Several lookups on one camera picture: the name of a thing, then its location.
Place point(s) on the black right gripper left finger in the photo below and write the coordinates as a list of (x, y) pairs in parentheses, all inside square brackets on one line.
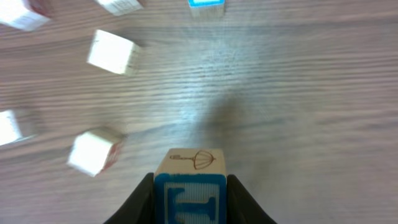
[(139, 207)]

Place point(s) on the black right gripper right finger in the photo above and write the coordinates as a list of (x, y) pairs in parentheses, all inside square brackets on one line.
[(241, 207)]

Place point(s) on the blue T umbrella block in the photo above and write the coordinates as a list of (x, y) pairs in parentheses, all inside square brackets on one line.
[(190, 187)]

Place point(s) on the white picture block lower right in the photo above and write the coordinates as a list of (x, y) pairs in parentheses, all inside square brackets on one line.
[(95, 150)]

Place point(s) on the white picture block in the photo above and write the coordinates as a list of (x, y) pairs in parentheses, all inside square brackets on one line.
[(26, 15), (95, 150), (120, 7)]

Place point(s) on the green edged picture block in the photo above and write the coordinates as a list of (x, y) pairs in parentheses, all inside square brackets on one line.
[(17, 125)]

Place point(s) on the yellow block red picture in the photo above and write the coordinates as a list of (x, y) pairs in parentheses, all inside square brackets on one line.
[(113, 53)]

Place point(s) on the blue P letter block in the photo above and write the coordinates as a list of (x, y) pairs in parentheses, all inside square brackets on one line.
[(201, 9)]

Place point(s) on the white picture block centre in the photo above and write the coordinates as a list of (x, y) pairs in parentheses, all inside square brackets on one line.
[(26, 15)]

